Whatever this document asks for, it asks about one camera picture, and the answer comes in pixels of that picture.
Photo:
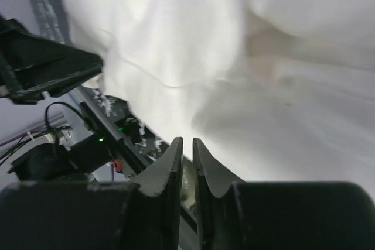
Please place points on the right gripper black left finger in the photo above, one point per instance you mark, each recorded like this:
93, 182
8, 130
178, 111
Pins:
143, 213

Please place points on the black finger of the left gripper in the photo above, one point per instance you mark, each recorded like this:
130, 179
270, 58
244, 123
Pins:
32, 65

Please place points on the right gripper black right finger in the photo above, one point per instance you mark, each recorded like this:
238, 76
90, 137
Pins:
235, 214

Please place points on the white t shirt red print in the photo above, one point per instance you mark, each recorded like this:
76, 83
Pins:
276, 89

